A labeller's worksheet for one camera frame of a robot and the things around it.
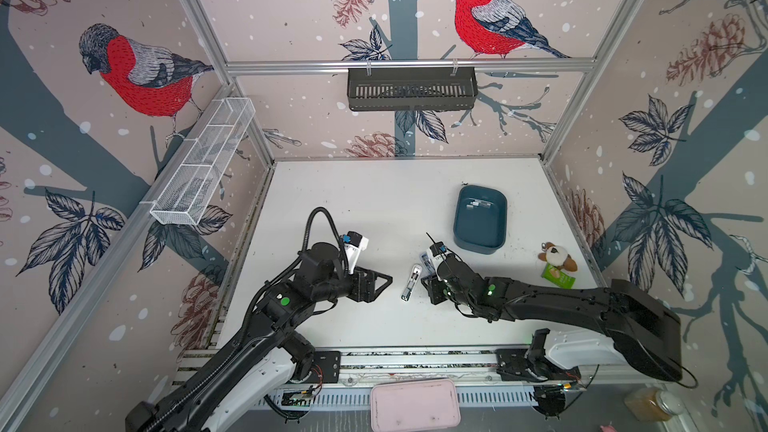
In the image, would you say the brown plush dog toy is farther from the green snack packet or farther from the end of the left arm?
the end of the left arm

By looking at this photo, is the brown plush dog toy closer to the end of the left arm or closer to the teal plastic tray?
the teal plastic tray

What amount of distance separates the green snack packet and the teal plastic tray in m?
0.16

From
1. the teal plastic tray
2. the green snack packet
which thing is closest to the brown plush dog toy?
the green snack packet

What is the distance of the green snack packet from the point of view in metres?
0.89

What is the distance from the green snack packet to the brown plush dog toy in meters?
0.02

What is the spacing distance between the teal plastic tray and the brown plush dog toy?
0.15 metres

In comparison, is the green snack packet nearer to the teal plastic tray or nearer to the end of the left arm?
the teal plastic tray

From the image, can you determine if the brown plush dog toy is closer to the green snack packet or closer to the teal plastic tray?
the green snack packet

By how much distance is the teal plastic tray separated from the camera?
95cm

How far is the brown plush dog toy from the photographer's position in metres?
0.92
